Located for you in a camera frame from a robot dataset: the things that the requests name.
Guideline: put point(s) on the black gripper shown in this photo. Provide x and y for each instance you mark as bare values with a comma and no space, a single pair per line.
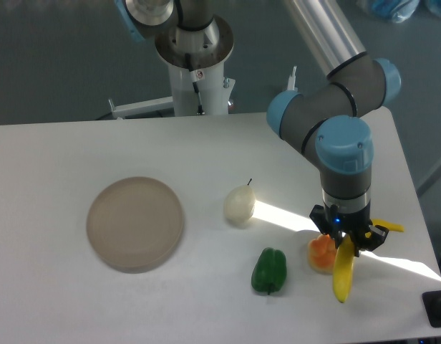
365,235

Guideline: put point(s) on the yellow toy banana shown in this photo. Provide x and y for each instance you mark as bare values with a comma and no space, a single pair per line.
344,262

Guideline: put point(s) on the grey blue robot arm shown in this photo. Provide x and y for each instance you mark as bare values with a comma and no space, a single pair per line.
326,128

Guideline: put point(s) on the orange toy bread roll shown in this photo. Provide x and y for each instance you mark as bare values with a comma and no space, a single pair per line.
321,254

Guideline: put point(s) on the green toy bell pepper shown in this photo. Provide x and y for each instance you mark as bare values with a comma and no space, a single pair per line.
270,272

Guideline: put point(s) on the white toy pear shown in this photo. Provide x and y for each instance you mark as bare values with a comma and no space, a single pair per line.
239,204

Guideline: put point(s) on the black device at table edge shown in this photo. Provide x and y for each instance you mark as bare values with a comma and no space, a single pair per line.
432,303

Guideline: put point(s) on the beige round plate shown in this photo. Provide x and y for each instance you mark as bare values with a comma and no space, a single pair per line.
135,224

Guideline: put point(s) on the blue plastic bag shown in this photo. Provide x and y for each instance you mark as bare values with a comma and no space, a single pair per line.
397,11

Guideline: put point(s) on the white clamp post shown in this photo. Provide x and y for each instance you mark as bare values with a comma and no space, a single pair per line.
291,84

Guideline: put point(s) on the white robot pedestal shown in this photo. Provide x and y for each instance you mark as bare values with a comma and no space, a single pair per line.
195,61

